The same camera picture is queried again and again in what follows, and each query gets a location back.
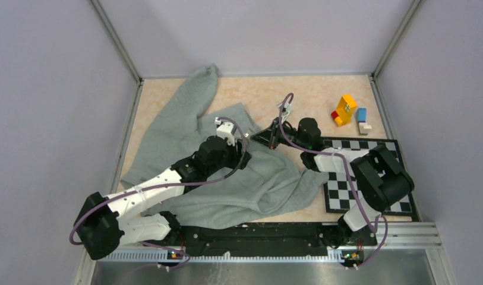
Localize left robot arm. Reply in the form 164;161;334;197
70;136;251;260

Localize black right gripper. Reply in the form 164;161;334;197
251;117;308;151

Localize black white checkerboard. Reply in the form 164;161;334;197
323;137;419;221

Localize white cable duct strip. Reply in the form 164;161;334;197
100;249;345;263

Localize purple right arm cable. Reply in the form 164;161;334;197
277;93;389;270

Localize white beige toy block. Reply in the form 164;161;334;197
358;122;372;135

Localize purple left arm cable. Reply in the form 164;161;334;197
69;116;249;272

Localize grey zip-up jacket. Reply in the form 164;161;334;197
120;64;329;230

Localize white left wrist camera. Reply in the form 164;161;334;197
214;117;236;146

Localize yellow red toy block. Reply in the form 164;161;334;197
331;94;358;127

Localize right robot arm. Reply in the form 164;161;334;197
251;118;415;248

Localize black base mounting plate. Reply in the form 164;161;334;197
158;222;377;257

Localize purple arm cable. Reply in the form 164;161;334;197
277;93;389;270
69;116;249;272

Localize blue toy block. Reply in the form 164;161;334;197
356;107;367;123

